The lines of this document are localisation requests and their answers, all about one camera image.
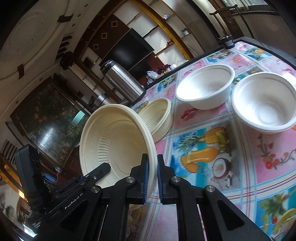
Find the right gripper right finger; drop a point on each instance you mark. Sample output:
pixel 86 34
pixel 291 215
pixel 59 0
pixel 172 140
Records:
pixel 204 213

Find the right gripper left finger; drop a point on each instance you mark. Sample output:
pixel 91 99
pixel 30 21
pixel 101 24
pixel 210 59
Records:
pixel 114 203

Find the beige ribbed bowl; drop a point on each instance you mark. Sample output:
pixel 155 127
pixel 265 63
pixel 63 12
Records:
pixel 117 135
pixel 158 117

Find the large white paper bowl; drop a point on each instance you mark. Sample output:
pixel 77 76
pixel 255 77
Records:
pixel 206 88

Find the small white paper bowl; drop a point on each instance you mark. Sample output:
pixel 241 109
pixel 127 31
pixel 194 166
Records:
pixel 265 101

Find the colourful fruit print tablecloth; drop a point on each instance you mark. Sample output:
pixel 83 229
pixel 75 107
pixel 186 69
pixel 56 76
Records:
pixel 256 171

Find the clear bottle mint lid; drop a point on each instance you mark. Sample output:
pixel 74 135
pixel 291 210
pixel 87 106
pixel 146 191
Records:
pixel 78 117

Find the slim steel thermos flask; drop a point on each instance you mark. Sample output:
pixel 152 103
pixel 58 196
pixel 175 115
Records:
pixel 101 100

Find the large steel thermos pot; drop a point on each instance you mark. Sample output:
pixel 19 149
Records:
pixel 123 81

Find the white plastic bag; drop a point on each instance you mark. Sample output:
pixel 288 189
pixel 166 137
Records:
pixel 152 74

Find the black flat screen television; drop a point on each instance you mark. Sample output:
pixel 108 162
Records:
pixel 129 50

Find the small black ashtray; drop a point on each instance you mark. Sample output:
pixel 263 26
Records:
pixel 226 41

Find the dark wooden chair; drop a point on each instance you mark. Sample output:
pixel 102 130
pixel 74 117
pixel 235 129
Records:
pixel 224 17

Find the large floral wall painting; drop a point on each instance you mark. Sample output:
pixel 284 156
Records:
pixel 44 118

